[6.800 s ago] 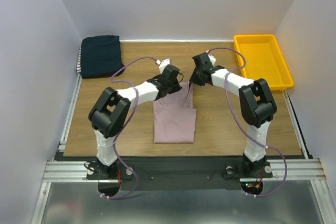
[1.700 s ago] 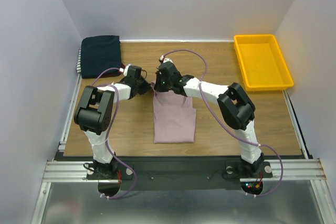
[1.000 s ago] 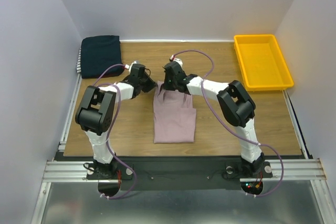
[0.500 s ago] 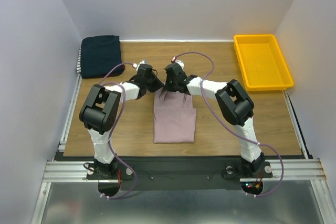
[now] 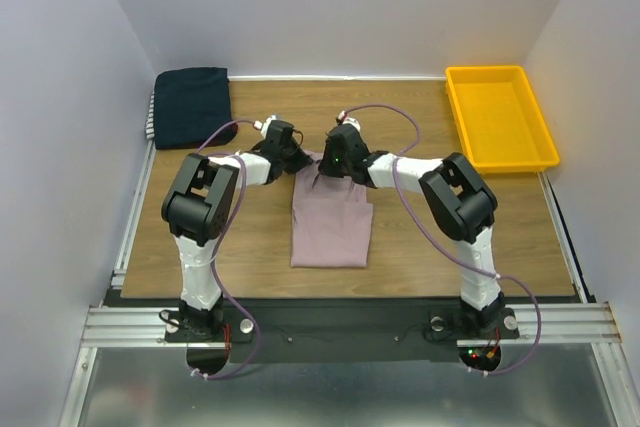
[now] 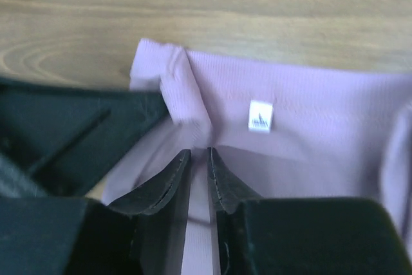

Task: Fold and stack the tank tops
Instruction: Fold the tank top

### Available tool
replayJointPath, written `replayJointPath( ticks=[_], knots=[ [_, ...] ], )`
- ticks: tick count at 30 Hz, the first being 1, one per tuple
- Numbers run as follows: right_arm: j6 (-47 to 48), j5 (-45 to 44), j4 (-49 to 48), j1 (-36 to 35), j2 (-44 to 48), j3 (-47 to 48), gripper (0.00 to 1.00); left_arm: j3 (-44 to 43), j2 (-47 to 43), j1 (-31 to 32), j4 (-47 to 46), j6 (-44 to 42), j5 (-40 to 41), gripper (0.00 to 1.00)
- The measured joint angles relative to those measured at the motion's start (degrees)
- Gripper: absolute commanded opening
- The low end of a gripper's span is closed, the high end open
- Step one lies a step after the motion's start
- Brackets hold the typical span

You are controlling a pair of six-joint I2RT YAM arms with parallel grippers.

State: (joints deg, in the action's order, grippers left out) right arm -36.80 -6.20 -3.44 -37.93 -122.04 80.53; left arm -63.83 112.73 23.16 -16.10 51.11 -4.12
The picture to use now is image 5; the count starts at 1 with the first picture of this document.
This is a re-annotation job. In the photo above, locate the pink tank top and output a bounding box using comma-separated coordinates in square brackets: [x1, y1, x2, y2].
[291, 152, 374, 268]

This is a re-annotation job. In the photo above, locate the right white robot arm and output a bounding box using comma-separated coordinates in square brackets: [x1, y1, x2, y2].
[319, 123, 505, 337]

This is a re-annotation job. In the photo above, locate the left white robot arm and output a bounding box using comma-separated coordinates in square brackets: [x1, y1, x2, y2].
[161, 115, 312, 341]

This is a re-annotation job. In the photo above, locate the folded dark red tank top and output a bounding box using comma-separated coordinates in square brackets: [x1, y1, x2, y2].
[199, 120, 238, 149]

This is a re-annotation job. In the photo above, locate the folded navy tank top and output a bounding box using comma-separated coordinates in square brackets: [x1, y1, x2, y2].
[153, 67, 232, 150]

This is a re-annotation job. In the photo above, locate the folded striped tank top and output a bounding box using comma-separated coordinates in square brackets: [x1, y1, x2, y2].
[144, 91, 155, 140]

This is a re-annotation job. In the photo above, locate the yellow plastic bin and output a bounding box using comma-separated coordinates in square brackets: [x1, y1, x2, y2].
[445, 65, 560, 174]

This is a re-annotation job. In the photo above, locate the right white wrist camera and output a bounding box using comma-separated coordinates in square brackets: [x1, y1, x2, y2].
[336, 110, 361, 132]

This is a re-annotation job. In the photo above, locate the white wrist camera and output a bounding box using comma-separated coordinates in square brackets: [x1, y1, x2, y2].
[336, 110, 361, 132]
[253, 114, 280, 138]

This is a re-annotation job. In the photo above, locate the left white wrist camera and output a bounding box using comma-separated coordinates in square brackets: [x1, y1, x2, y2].
[253, 114, 280, 138]

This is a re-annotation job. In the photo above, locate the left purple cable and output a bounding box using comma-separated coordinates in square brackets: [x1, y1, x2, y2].
[189, 119, 264, 382]

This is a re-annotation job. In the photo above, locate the purple cable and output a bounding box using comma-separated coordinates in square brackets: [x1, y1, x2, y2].
[189, 119, 264, 382]
[335, 104, 542, 379]

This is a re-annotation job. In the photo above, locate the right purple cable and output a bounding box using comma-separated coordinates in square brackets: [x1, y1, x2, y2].
[335, 104, 542, 379]

